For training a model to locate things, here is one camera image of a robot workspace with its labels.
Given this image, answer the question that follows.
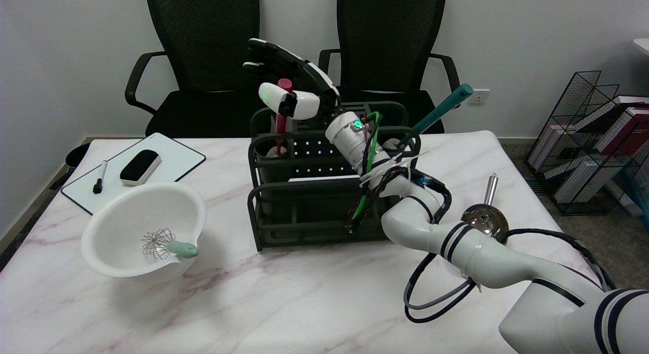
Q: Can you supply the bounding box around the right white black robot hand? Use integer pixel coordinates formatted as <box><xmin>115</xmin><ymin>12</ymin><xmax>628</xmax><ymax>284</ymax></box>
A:
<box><xmin>242</xmin><ymin>38</ymin><xmax>341</xmax><ymax>124</ymax></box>

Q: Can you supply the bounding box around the pink sponge bottle brush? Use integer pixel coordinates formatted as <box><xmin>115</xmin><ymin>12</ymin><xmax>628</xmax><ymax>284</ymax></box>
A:
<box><xmin>266</xmin><ymin>79</ymin><xmax>294</xmax><ymax>159</ymax></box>

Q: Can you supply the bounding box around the teal sponge bottle brush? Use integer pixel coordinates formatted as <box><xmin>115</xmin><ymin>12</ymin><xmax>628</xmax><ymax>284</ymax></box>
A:
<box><xmin>395</xmin><ymin>84</ymin><xmax>473</xmax><ymax>149</ymax></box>

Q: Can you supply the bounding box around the black mesh office chair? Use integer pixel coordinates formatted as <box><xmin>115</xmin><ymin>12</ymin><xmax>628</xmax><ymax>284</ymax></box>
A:
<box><xmin>125</xmin><ymin>0</ymin><xmax>279</xmax><ymax>138</ymax></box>
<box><xmin>317</xmin><ymin>0</ymin><xmax>462</xmax><ymax>135</ymax></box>

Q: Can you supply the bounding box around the white flat board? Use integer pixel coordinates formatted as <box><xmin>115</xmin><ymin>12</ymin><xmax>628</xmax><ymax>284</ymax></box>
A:
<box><xmin>288</xmin><ymin>174</ymin><xmax>362</xmax><ymax>184</ymax></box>

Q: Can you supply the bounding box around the dark green dish rack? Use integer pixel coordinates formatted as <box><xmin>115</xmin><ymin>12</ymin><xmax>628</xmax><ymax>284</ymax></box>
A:
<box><xmin>247</xmin><ymin>101</ymin><xmax>425</xmax><ymax>252</ymax></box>

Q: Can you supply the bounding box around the black white board eraser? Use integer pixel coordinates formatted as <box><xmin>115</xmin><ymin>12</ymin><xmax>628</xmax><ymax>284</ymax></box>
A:
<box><xmin>120</xmin><ymin>150</ymin><xmax>162</xmax><ymax>187</ymax></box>

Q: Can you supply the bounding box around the shiny steel ladle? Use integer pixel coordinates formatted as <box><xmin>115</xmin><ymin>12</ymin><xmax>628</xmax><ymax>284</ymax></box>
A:
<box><xmin>460</xmin><ymin>174</ymin><xmax>510</xmax><ymax>244</ymax></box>

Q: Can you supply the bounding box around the black whiteboard marker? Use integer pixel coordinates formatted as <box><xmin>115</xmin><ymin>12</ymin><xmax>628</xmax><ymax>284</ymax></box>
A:
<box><xmin>93</xmin><ymin>160</ymin><xmax>109</xmax><ymax>195</ymax></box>

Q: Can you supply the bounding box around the white plastic mixing bowl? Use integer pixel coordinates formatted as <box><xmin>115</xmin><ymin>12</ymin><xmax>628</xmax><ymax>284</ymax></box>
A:
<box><xmin>80</xmin><ymin>182</ymin><xmax>207</xmax><ymax>278</ymax></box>

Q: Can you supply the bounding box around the black round bin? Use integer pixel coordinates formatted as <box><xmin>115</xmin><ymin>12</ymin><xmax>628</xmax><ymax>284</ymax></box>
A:
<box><xmin>49</xmin><ymin>143</ymin><xmax>92</xmax><ymax>191</ymax></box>

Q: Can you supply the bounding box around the white book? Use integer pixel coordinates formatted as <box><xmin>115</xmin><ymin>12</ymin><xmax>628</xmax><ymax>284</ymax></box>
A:
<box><xmin>553</xmin><ymin>156</ymin><xmax>617</xmax><ymax>203</ymax></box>

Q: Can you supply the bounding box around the dark maroon book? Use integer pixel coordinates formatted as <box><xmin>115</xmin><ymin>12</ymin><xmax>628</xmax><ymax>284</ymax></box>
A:
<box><xmin>596</xmin><ymin>104</ymin><xmax>649</xmax><ymax>158</ymax></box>

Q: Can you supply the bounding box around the green cable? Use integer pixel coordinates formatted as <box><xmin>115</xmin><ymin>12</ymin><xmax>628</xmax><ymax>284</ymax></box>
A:
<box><xmin>349</xmin><ymin>111</ymin><xmax>383</xmax><ymax>229</ymax></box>

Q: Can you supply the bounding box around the small whiteboard black frame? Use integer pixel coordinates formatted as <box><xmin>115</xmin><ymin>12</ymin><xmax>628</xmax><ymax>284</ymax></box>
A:
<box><xmin>61</xmin><ymin>132</ymin><xmax>207</xmax><ymax>216</ymax></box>

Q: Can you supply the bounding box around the wire whisk mint handle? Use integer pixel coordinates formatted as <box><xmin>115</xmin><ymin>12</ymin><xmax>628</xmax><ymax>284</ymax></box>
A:
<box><xmin>140</xmin><ymin>228</ymin><xmax>199</xmax><ymax>261</ymax></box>

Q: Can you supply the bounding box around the grey cable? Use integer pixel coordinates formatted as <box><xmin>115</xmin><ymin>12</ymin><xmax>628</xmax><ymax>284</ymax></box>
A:
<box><xmin>404</xmin><ymin>279</ymin><xmax>473</xmax><ymax>310</ymax></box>

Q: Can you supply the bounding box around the thin black cable loop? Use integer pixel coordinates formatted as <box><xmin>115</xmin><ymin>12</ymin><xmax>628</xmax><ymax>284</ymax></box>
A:
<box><xmin>404</xmin><ymin>252</ymin><xmax>481</xmax><ymax>324</ymax></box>

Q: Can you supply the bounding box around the black wire mesh rack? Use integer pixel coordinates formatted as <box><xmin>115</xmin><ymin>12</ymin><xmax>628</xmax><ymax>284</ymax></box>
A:
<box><xmin>525</xmin><ymin>70</ymin><xmax>649</xmax><ymax>216</ymax></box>

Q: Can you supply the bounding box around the long black cable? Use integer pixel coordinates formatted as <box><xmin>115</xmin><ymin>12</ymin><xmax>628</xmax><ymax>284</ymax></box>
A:
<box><xmin>504</xmin><ymin>228</ymin><xmax>617</xmax><ymax>292</ymax></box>

